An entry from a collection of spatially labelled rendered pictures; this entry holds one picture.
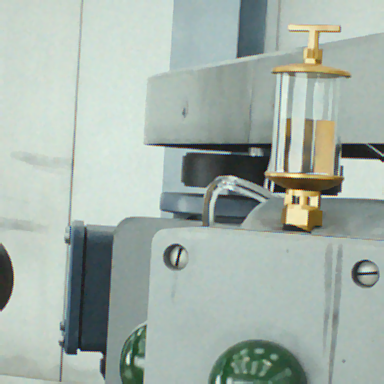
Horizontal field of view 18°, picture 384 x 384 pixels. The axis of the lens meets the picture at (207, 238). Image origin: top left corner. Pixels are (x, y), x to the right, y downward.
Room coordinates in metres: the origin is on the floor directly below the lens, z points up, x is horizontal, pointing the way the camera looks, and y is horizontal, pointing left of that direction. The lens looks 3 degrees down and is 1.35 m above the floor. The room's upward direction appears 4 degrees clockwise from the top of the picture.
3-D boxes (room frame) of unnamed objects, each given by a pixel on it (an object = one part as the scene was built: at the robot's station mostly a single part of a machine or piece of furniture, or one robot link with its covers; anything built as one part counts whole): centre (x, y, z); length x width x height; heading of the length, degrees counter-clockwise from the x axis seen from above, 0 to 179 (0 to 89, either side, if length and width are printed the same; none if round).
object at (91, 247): (0.91, 0.07, 1.25); 0.10 x 0.08 x 0.12; 6
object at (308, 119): (0.45, -0.03, 1.37); 0.03 x 0.02 x 0.03; 71
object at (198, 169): (0.93, -0.04, 1.35); 0.12 x 0.12 x 0.04
